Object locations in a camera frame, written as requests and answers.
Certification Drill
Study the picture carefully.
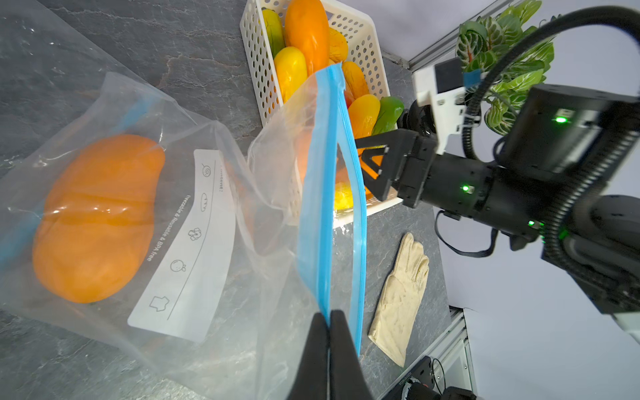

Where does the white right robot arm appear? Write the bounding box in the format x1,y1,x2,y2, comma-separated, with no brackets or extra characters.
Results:
356,1,639,338

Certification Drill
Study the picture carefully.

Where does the beige work glove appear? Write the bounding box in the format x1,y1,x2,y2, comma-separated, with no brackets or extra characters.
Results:
368,233,429,367

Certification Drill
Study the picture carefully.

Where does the cream perforated plastic basket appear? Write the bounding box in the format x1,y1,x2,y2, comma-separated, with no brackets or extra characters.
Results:
239,0,406,228

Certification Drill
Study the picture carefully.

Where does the clear blue zip-top bag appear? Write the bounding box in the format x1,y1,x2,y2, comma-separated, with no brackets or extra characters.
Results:
1,65,367,399

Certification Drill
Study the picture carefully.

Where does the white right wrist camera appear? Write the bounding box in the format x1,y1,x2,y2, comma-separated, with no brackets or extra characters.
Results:
413,58,484,155

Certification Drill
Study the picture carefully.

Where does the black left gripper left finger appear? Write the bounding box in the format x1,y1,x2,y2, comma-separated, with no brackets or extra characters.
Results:
288,313,329,400

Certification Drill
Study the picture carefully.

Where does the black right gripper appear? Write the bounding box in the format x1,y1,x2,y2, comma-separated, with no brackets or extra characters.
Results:
355,129,495,219

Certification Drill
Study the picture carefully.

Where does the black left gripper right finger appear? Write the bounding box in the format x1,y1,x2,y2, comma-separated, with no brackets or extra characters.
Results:
328,310,373,400

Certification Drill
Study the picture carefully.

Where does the orange yellow mango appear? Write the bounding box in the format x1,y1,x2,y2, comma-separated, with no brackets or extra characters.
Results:
348,94,380,139

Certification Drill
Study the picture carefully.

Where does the green mango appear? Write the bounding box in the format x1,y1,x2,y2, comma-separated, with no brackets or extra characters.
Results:
372,97,404,136

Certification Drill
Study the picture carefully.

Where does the potted green plant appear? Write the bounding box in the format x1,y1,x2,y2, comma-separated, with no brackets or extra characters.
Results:
454,0,556,137

